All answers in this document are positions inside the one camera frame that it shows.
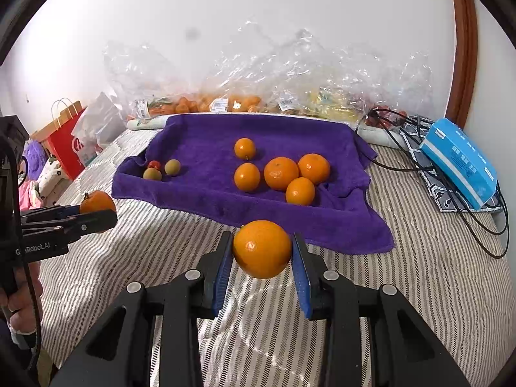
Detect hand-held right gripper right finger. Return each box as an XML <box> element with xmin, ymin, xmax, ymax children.
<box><xmin>292</xmin><ymin>233</ymin><xmax>472</xmax><ymax>387</ymax></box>

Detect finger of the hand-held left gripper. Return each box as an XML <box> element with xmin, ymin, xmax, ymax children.
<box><xmin>20</xmin><ymin>205</ymin><xmax>83</xmax><ymax>222</ymax></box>
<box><xmin>22</xmin><ymin>209</ymin><xmax>118</xmax><ymax>243</ymax></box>

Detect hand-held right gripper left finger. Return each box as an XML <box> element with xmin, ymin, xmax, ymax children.
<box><xmin>50</xmin><ymin>232</ymin><xmax>235</xmax><ymax>387</ymax></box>

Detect orange with stem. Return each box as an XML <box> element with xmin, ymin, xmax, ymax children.
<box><xmin>79</xmin><ymin>191</ymin><xmax>117</xmax><ymax>234</ymax></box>

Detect oval orange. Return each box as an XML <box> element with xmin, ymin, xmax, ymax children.
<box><xmin>233</xmin><ymin>220</ymin><xmax>293</xmax><ymax>279</ymax></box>

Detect round orange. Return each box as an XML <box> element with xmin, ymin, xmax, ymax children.
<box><xmin>285</xmin><ymin>177</ymin><xmax>316</xmax><ymax>206</ymax></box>
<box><xmin>297</xmin><ymin>154</ymin><xmax>331</xmax><ymax>185</ymax></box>
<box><xmin>234</xmin><ymin>163</ymin><xmax>261</xmax><ymax>193</ymax></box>

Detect large orange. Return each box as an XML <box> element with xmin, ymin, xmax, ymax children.
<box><xmin>264</xmin><ymin>156</ymin><xmax>300</xmax><ymax>191</ymax></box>

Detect small orange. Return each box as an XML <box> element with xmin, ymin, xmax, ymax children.
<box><xmin>234</xmin><ymin>137</ymin><xmax>257</xmax><ymax>160</ymax></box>

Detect person's left forearm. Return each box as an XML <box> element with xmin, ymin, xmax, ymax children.
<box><xmin>0</xmin><ymin>318</ymin><xmax>41</xmax><ymax>387</ymax></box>

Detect person's left hand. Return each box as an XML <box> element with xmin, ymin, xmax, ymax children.
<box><xmin>0</xmin><ymin>260</ymin><xmax>44</xmax><ymax>333</ymax></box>

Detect white spotted plush toy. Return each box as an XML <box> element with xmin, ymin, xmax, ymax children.
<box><xmin>34</xmin><ymin>157</ymin><xmax>69</xmax><ymax>206</ymax></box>

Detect pink cloth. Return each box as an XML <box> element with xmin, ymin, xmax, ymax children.
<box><xmin>18</xmin><ymin>179</ymin><xmax>41</xmax><ymax>210</ymax></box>

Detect purple fluffy item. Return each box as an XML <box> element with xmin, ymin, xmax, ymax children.
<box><xmin>22</xmin><ymin>140</ymin><xmax>48</xmax><ymax>182</ymax></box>

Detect red paper bag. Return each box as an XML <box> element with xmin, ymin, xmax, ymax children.
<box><xmin>31</xmin><ymin>99</ymin><xmax>87</xmax><ymax>181</ymax></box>

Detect white plastic bag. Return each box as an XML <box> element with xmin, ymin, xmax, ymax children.
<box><xmin>72</xmin><ymin>92</ymin><xmax>126</xmax><ymax>158</ymax></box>

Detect striped bedspread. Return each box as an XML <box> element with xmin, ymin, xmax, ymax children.
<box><xmin>38</xmin><ymin>129</ymin><xmax>516</xmax><ymax>387</ymax></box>

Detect purple towel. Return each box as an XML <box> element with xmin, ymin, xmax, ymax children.
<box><xmin>112</xmin><ymin>114</ymin><xmax>395</xmax><ymax>254</ymax></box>

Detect clear bag of orange fruit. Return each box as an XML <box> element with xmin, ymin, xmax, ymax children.
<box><xmin>197</xmin><ymin>20</ymin><xmax>283</xmax><ymax>114</ymax></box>
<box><xmin>103</xmin><ymin>40</ymin><xmax>202</xmax><ymax>115</ymax></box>

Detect grey patterned cloth bag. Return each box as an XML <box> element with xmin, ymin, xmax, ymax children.
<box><xmin>397</xmin><ymin>115</ymin><xmax>504</xmax><ymax>213</ymax></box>

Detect bag of red fruit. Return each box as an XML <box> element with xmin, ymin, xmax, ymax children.
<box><xmin>369</xmin><ymin>105</ymin><xmax>409</xmax><ymax>127</ymax></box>

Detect blue tissue pack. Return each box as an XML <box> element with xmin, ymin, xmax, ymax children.
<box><xmin>419</xmin><ymin>118</ymin><xmax>498</xmax><ymax>211</ymax></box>

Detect clear bag of yellow fruit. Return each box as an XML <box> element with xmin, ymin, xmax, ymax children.
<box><xmin>274</xmin><ymin>28</ymin><xmax>434</xmax><ymax>124</ymax></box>

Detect black cables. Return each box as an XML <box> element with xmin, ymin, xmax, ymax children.
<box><xmin>355</xmin><ymin>107</ymin><xmax>509</xmax><ymax>259</ymax></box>

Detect brown wooden frame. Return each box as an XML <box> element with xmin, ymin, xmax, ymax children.
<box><xmin>445</xmin><ymin>0</ymin><xmax>478</xmax><ymax>130</ymax></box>

